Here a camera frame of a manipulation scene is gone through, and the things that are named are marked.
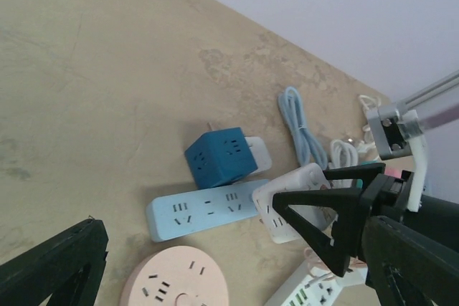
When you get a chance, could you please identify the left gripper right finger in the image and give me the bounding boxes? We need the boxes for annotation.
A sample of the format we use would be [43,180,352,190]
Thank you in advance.
[361,216,458,305]

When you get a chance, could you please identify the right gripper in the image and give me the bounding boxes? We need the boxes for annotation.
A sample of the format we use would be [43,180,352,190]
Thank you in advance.
[272,163,423,277]

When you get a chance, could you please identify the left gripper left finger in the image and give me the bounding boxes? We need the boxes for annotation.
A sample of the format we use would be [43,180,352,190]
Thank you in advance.
[1,218,108,305]

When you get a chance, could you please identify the pink braided cable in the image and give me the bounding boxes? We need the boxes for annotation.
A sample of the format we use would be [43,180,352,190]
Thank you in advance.
[303,247,366,285]

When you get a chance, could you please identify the white cube socket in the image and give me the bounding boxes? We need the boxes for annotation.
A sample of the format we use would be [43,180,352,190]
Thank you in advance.
[251,162,340,245]

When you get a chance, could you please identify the dark blue cube socket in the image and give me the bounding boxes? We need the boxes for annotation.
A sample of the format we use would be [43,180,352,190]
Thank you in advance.
[184,127,257,189]

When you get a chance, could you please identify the pink triangular power strip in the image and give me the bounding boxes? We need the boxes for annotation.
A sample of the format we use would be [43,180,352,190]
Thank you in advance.
[384,166,402,178]

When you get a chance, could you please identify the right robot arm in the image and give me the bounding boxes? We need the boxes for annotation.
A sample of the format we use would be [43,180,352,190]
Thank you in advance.
[272,163,458,277]

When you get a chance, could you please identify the white power strip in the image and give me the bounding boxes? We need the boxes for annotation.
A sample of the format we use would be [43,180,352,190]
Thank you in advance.
[265,262,368,306]

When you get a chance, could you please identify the white charger block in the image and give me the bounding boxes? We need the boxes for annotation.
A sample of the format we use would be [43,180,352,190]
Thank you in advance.
[245,136,273,176]

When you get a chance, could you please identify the pink round power strip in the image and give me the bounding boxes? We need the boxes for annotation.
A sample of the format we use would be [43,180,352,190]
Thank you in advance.
[119,246,230,306]

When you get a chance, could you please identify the light blue power strip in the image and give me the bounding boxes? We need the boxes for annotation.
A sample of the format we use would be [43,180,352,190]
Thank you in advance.
[146,179,268,242]

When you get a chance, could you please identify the white coiled cable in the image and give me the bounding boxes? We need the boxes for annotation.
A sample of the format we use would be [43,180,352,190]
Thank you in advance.
[328,138,359,171]

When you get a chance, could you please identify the light blue coiled cable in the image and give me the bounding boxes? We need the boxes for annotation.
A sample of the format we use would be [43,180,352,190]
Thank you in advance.
[278,86,329,170]

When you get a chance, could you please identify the aluminium rail frame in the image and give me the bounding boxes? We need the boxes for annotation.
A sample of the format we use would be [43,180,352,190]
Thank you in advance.
[399,70,458,110]

